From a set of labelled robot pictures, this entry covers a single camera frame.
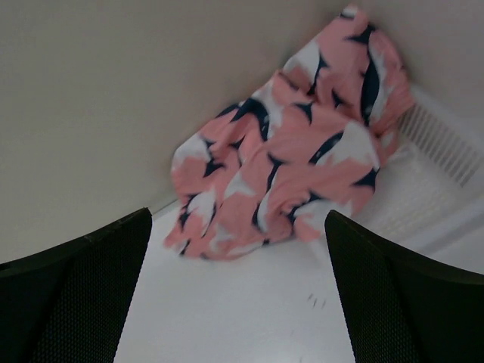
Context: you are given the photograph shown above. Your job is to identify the white plastic basket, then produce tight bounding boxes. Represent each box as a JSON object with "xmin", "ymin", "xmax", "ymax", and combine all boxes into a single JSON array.
[{"xmin": 355, "ymin": 85, "xmax": 483, "ymax": 253}]

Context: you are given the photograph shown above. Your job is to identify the pink shark print shorts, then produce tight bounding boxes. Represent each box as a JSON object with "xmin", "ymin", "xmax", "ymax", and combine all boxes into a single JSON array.
[{"xmin": 164, "ymin": 5, "xmax": 414, "ymax": 260}]

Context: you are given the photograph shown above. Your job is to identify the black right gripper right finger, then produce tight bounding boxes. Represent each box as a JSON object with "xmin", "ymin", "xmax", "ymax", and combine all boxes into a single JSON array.
[{"xmin": 324, "ymin": 210, "xmax": 483, "ymax": 362}]

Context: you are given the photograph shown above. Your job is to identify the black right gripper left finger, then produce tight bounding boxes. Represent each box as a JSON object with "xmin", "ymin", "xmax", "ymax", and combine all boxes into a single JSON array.
[{"xmin": 1, "ymin": 208, "xmax": 152, "ymax": 362}]

